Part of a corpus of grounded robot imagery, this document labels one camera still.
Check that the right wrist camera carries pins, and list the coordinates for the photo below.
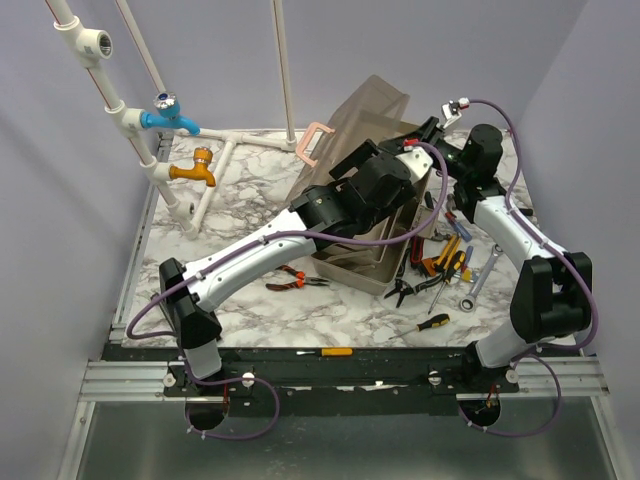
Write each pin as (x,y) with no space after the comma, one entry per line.
(452,111)

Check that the blue clear tester screwdriver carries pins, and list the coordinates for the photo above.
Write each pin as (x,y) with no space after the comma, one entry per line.
(462,232)

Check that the black yellow large screwdriver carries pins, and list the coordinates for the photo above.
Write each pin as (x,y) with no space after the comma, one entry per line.
(453,264)

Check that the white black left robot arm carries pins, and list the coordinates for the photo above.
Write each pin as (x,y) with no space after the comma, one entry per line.
(196,289)

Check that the steel ratchet wrench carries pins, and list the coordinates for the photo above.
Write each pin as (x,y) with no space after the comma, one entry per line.
(468,303)

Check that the beige toolbox with clear lid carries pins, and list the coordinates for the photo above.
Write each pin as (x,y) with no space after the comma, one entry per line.
(370,215)

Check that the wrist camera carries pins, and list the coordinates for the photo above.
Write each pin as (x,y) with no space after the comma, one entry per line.
(452,111)
(417,161)

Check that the black wire stripper pliers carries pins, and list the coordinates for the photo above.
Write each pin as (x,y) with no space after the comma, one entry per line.
(403,289)

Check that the blue water tap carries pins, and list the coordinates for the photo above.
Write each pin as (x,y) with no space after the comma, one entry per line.
(168,115)

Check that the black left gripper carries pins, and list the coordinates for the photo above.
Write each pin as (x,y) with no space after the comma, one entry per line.
(355,163)

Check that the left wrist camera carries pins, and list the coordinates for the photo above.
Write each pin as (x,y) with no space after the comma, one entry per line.
(417,161)

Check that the orange water tap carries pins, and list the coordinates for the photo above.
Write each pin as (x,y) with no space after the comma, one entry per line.
(202,158)

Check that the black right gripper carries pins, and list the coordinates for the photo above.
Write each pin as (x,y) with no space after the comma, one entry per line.
(432,134)

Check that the red tipped tester screwdriver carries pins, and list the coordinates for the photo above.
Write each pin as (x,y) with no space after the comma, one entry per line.
(451,218)

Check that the white pvc pipe frame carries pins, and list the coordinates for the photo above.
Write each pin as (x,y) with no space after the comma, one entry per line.
(187,201)

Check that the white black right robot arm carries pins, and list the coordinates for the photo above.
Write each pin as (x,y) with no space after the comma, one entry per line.
(551,299)

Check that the orange black needle-nose pliers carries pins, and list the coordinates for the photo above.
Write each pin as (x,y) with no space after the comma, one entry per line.
(301,280)

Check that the black yellow small screwdriver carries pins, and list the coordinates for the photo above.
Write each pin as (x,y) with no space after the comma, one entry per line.
(433,322)

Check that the red black utility knife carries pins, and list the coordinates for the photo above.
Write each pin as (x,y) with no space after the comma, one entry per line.
(416,252)

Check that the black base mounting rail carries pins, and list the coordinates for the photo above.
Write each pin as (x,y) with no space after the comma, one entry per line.
(281,382)

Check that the orange handled screwdriver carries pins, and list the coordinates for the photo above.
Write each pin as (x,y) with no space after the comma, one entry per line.
(327,352)

